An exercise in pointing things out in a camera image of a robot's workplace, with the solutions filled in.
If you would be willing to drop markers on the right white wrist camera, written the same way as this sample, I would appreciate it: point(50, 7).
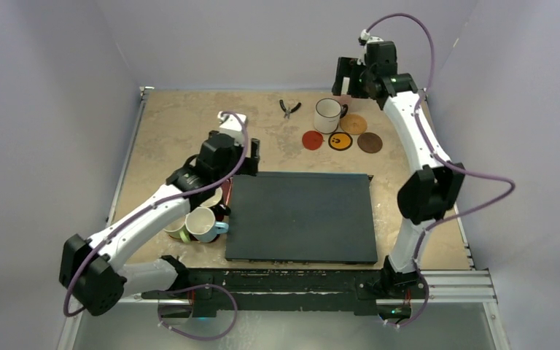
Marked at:
point(367, 40)

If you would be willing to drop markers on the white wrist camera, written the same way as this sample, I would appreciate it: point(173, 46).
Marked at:
point(367, 40)
point(232, 125)

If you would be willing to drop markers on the red apple coaster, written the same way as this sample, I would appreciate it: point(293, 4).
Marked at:
point(312, 140)

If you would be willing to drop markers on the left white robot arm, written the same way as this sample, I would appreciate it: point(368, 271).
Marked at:
point(95, 271)

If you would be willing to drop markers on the dark brown wooden coaster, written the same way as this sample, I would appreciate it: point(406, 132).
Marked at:
point(369, 142)

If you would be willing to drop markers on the black pliers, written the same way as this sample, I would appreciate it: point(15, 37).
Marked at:
point(287, 109)

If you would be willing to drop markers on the green handled white mug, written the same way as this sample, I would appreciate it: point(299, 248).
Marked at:
point(177, 230)

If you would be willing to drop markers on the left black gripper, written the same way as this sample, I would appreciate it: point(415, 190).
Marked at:
point(249, 166)

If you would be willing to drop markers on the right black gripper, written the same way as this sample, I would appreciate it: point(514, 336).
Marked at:
point(346, 71)

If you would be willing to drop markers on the grey white mug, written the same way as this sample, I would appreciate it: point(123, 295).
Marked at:
point(327, 115)

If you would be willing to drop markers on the red tray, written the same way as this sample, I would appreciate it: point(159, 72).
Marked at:
point(227, 188)

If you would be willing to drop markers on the orange smiley coaster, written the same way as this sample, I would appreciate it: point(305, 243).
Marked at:
point(340, 141)

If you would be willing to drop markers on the dark rectangular board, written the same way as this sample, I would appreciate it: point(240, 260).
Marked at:
point(302, 217)

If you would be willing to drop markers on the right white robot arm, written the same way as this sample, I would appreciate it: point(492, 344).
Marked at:
point(432, 188)

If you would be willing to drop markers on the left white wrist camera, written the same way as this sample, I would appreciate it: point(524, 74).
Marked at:
point(232, 125)

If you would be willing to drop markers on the pink handled white mug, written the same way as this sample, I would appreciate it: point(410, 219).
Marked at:
point(344, 100)

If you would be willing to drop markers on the black handled white mug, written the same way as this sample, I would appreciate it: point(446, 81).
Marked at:
point(217, 205)

